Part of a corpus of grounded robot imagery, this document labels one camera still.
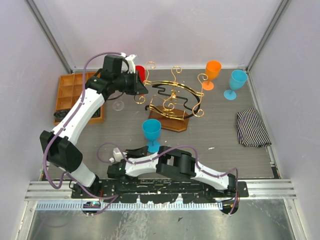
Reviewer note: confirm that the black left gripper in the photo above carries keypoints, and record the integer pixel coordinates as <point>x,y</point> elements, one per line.
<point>138,87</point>

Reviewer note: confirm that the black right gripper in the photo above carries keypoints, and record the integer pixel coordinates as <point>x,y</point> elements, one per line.
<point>139,152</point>

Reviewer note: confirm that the red plastic wine glass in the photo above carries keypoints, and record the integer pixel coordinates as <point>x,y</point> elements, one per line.
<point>141,71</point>

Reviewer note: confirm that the clear champagne glass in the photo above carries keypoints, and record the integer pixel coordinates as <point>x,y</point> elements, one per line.
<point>118,105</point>

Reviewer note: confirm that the gold wire wine glass rack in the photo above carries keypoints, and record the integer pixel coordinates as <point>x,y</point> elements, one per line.
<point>167,106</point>

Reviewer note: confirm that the wooden compartment tray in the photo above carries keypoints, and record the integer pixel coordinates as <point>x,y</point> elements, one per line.
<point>69,90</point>

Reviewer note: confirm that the orange plastic wine glass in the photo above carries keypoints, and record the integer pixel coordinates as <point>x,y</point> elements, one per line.
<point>212,71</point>

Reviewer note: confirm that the light blue wine glass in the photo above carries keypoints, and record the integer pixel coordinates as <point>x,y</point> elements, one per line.
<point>237,80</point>

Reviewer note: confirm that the striped black white cloth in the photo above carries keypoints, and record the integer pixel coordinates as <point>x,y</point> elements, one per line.
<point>251,130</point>

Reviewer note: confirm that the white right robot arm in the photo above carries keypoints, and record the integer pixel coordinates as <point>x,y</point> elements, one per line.
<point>175,164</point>

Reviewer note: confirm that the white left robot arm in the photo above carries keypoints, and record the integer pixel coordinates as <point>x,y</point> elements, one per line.
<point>118,74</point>

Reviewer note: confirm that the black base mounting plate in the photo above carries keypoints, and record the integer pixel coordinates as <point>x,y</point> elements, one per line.
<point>160,191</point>

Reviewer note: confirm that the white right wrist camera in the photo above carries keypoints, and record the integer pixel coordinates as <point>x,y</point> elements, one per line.
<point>117,155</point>

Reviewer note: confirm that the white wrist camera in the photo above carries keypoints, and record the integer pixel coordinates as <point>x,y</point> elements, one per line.
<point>129,60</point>
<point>117,155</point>

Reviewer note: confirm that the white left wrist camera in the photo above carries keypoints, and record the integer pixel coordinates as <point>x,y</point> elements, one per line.
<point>129,60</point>

